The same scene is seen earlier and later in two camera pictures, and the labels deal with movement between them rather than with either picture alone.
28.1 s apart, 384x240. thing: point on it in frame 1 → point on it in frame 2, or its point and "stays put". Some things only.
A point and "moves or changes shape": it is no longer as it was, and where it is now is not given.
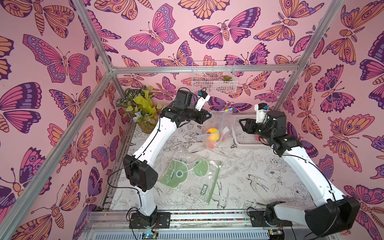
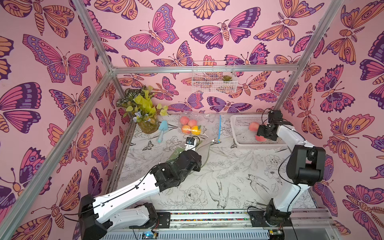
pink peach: (211, 145) moves or changes shape
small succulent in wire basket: (226, 78) stays put
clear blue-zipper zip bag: (216, 129) moves or changes shape
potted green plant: (139, 106) stays put
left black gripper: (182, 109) → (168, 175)
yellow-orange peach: (213, 134) → (195, 130)
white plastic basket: (241, 138) stays put
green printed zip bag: (190, 175) → (203, 148)
